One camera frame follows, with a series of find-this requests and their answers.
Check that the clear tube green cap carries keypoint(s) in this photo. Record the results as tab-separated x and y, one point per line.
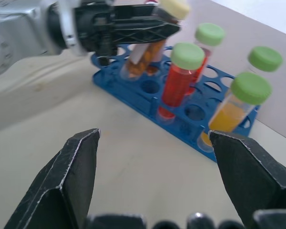
264	58

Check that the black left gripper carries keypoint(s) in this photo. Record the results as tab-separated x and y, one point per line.
93	26

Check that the red liquid tube green cap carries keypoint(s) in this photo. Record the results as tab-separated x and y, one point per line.
209	34
177	88

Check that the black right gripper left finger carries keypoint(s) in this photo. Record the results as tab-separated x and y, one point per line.
62	171

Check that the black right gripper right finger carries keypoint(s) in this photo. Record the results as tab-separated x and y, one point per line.
248	167

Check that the yellow liquid tube green cap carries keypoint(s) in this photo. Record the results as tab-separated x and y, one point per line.
228	117

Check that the brown-filled tube cream cap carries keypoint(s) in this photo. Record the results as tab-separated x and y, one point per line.
174	8

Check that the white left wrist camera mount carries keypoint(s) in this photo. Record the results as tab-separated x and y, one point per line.
70	40

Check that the blue plastic test tube rack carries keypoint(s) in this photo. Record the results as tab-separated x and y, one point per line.
133	95

